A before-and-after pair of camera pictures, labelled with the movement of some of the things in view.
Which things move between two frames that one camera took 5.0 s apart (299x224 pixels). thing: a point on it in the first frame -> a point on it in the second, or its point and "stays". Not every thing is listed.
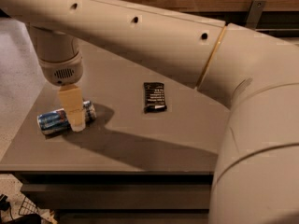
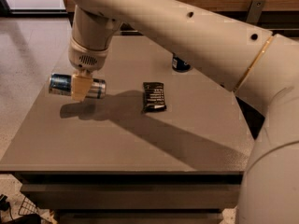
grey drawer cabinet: (148, 156) stays
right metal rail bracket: (254, 16) stays
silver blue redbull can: (58, 120) -> (61, 84)
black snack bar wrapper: (154, 97) stays
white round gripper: (62, 72) -> (86, 60)
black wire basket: (28, 207) stays
